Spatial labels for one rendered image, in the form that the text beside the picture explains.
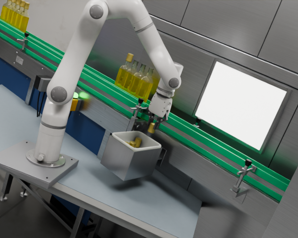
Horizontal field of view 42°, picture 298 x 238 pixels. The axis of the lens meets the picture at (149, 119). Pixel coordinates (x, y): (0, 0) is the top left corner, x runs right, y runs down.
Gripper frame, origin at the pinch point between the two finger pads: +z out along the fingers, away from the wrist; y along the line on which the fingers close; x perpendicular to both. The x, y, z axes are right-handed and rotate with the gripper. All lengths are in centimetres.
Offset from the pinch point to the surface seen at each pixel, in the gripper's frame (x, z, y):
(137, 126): -5.4, 7.9, 13.0
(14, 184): -19, 110, 118
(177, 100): -29.4, -8.2, 10.6
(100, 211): 22.8, 43.1, -4.3
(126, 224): 16.5, 43.5, -16.6
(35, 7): -142, 3, 329
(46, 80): 5, 10, 81
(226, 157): -14.6, 1.0, -35.7
